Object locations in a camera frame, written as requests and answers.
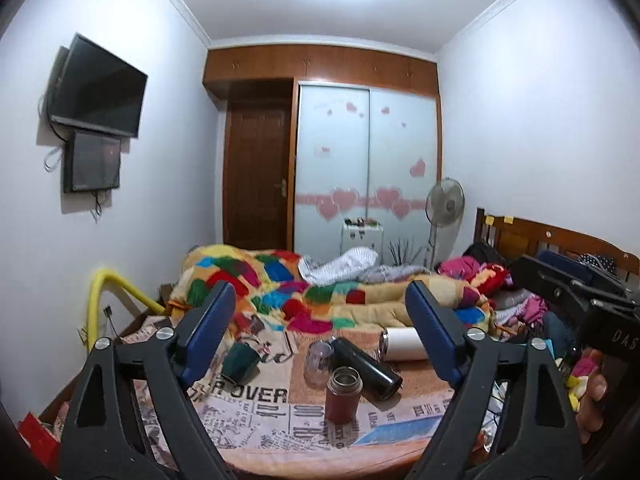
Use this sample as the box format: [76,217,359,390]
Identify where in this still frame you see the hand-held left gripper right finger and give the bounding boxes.
[402,280,586,480]

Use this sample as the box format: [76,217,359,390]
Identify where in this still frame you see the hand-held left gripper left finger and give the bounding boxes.
[59,280,237,480]

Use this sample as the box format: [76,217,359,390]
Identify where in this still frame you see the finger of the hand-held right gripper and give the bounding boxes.
[509,254,640,330]

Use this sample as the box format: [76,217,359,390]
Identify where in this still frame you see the dark green cup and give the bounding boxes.
[220,342,262,386]

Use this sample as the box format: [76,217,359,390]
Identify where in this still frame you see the clear glass cup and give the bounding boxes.
[303,340,335,386]

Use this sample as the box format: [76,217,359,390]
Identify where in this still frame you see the person's right hand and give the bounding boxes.
[574,360,610,446]

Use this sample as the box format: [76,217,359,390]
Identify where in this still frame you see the white thermos flask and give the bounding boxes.
[378,327,432,362]

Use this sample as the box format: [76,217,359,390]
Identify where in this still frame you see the purple pink clothes pile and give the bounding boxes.
[492,287,551,342]

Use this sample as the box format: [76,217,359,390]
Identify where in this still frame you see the wooden bed headboard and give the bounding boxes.
[472,207,640,288]

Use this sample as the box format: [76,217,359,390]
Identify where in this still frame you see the red garment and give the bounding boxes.
[469,261,514,297]

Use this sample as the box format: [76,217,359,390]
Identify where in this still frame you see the dark dotted cloth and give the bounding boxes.
[579,253,617,272]

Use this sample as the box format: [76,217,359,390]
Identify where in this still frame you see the yellow pink plush toy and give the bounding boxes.
[564,349,602,412]

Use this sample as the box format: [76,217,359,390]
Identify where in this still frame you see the grey striped cloth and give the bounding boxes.
[359,263,437,284]

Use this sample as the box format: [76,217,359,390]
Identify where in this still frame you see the pink garment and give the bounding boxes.
[438,255,482,279]

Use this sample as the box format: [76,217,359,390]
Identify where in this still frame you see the black garment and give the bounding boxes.
[462,242,507,266]

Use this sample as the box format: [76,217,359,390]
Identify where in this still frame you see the black thermos flask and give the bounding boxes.
[329,337,404,402]

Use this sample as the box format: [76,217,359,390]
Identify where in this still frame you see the colourful patchwork quilt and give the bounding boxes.
[167,243,497,335]

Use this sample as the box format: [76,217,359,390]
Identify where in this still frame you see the dark dry twigs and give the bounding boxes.
[387,236,427,266]

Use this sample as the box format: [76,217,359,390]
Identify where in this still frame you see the newspaper print bed sheet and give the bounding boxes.
[114,310,503,467]

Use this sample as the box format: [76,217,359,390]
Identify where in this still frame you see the red thermos flask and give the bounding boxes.
[325,366,364,426]

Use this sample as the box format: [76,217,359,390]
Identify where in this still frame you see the white striped cloth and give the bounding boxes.
[298,246,380,286]

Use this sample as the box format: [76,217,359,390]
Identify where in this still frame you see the small white cabinet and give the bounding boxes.
[341,219,385,257]

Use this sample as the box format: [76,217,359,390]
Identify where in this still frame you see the yellow bent pipe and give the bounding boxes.
[85,268,166,354]

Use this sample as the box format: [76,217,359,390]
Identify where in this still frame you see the white standing fan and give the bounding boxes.
[423,177,466,269]

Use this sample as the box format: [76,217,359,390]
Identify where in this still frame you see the brown wooden door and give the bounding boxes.
[223,102,294,252]

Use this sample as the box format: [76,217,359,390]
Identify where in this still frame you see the wardrobe with heart stickers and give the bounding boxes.
[292,80,444,267]

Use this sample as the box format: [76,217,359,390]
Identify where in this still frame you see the red box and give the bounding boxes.
[17,412,61,472]

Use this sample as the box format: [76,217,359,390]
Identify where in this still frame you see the wooden overhead cabinet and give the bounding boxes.
[202,44,441,100]

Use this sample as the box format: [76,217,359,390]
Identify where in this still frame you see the small wall-mounted monitor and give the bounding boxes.
[62,129,123,195]

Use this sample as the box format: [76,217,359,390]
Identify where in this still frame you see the wall-mounted black television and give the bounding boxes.
[43,32,150,140]

